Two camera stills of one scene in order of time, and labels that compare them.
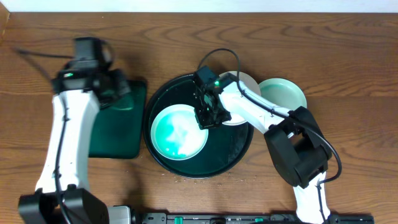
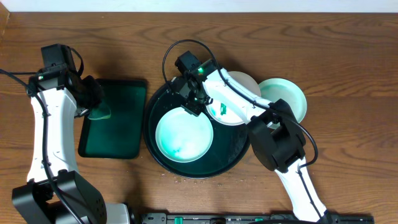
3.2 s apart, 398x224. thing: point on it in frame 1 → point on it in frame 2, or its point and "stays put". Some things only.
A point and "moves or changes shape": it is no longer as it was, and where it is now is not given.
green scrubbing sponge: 125,103 → 102,112
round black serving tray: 227,145 stays put
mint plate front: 176,133 moves or changes shape
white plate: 250,82 stays put
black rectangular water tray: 117,130 stays put
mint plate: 283,93 stays put
